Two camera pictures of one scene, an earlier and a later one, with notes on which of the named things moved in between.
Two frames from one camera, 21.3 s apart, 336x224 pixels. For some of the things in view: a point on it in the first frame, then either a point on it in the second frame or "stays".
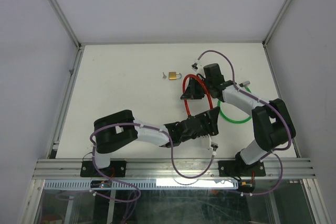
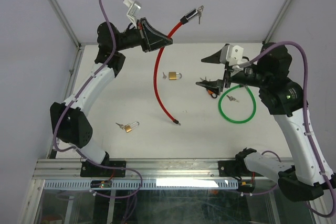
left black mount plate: [116, 169] stays
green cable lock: [233, 120] stays
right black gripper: [190, 93] to [217, 84]
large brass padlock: [172, 75] stays
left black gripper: [205, 118] to [156, 39]
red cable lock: [185, 80] to [189, 16]
